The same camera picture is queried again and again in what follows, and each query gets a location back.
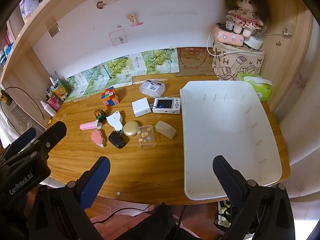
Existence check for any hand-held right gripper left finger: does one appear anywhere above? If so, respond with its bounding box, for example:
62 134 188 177
29 156 111 240

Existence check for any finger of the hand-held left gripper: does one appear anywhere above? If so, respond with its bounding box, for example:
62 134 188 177
5 128 37 156
31 121 67 161

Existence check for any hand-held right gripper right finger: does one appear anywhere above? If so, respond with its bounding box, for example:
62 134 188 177
212 155 296 240

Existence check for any pink plastic stick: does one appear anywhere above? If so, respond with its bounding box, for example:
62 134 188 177
80 120 103 131

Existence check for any pink correction tape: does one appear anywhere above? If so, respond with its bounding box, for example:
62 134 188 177
91 129 105 148

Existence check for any black plug charger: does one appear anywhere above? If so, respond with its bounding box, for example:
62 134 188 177
108 130 126 149

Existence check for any white plastic tray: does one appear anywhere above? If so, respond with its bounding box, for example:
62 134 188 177
179 80 282 201

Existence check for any green bottle with gold cap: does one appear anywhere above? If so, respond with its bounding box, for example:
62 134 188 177
94 109 106 122

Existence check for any white curved plastic piece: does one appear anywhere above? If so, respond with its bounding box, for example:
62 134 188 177
106 111 123 133

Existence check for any round gold compact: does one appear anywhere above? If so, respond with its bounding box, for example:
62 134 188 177
123 121 139 137

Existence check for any colourful puzzle cube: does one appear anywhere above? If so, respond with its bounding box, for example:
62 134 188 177
101 86 119 108

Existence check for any beige translucent case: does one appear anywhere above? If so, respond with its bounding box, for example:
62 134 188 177
155 120 177 140

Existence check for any white square plug adapter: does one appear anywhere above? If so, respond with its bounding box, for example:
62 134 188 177
132 97 152 117

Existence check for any small white bottle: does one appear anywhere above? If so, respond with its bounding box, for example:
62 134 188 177
40 100 57 117

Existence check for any pink small box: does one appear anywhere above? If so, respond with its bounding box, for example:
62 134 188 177
47 95 63 112

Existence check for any orange yellow packet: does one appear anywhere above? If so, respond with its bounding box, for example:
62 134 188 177
50 79 67 98

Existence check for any wooden bookshelf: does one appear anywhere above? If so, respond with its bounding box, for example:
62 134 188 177
0 0 68 129

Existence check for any person's dark clothing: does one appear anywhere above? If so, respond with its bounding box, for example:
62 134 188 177
120 202 200 240

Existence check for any white floral curtain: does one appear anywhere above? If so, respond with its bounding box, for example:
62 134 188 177
272 12 320 230

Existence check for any green tissue pack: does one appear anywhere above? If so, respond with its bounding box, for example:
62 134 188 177
236 73 273 102

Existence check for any clear labelled plastic box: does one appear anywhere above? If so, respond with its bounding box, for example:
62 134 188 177
139 79 166 98

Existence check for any beige printed fabric box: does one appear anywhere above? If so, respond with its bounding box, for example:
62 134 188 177
212 41 265 81

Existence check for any pink-edged paper note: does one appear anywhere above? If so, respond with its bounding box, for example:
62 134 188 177
109 29 127 46

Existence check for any cardboard sheet with red print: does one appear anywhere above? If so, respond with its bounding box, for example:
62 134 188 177
174 46 218 77

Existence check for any wooden side panel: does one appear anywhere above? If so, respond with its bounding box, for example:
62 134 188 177
260 0 314 110

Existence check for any patterned white cloth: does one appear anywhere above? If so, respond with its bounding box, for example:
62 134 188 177
19 0 40 22

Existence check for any white round device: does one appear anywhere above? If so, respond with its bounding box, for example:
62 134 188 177
244 35 264 50

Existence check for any pink printed case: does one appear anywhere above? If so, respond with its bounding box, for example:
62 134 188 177
212 25 245 47

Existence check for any brown-haired plush doll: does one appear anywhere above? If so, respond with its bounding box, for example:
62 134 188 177
223 0 269 37

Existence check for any black floor cable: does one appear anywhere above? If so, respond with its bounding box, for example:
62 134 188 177
90 204 152 225

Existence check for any white mini camera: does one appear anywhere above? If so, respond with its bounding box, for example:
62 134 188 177
152 97 181 114

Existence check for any yellow wall sticker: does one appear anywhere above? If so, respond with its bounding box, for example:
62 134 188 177
127 13 143 27

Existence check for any white plug cable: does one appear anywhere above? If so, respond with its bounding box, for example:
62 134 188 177
262 24 293 37

